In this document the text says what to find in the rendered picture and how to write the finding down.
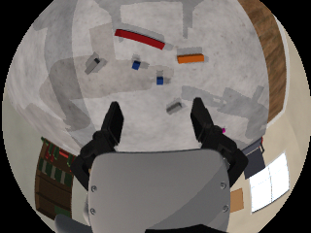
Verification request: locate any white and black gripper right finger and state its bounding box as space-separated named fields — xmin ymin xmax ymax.
xmin=190 ymin=97 xmax=249 ymax=188

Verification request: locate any small blue block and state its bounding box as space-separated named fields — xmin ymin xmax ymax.
xmin=156 ymin=77 xmax=163 ymax=84
xmin=132 ymin=60 xmax=141 ymax=70

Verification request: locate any orange rod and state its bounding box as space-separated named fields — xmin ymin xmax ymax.
xmin=177 ymin=53 xmax=204 ymax=64

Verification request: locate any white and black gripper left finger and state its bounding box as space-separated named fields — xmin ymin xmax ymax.
xmin=70 ymin=101 xmax=124 ymax=192

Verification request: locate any red rod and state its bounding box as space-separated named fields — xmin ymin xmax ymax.
xmin=115 ymin=29 xmax=165 ymax=50

